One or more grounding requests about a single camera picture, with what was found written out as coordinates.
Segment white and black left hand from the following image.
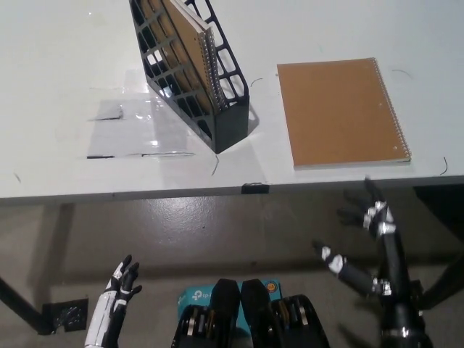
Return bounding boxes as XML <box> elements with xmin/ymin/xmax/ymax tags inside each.
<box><xmin>83</xmin><ymin>254</ymin><xmax>143</xmax><ymax>348</ymax></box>

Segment black and white right hand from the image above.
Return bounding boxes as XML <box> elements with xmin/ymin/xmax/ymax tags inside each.
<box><xmin>313</xmin><ymin>176</ymin><xmax>425</xmax><ymax>331</ymax></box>

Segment brown spiral notebook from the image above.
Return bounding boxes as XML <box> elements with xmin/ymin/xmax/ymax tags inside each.
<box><xmin>276</xmin><ymin>57</ymin><xmax>413</xmax><ymax>171</ymax></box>
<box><xmin>139</xmin><ymin>0</ymin><xmax>230</xmax><ymax>112</ymax></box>

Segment black lattice book holder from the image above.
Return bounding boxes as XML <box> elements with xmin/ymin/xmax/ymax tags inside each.
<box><xmin>129</xmin><ymin>0</ymin><xmax>261</xmax><ymax>154</ymax></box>

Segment black floor plate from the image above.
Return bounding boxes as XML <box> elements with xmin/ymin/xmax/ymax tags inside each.
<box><xmin>41</xmin><ymin>297</ymin><xmax>90</xmax><ymax>334</ymax></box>

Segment grey table leg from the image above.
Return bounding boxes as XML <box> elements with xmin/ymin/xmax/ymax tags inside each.
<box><xmin>49</xmin><ymin>203</ymin><xmax>75</xmax><ymax>286</ymax></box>

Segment teal router box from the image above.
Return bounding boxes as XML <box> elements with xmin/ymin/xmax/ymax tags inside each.
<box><xmin>176</xmin><ymin>278</ymin><xmax>282</xmax><ymax>327</ymax></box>

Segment black robot legs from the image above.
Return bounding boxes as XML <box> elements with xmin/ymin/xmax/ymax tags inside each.
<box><xmin>170</xmin><ymin>278</ymin><xmax>331</xmax><ymax>348</ymax></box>

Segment clear plastic sheet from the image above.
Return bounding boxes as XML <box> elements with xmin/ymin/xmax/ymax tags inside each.
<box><xmin>86</xmin><ymin>67</ymin><xmax>218</xmax><ymax>160</ymax></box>

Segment grey paper patch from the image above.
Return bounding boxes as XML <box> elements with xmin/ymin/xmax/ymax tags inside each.
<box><xmin>88</xmin><ymin>99</ymin><xmax>124</xmax><ymax>122</ymax></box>

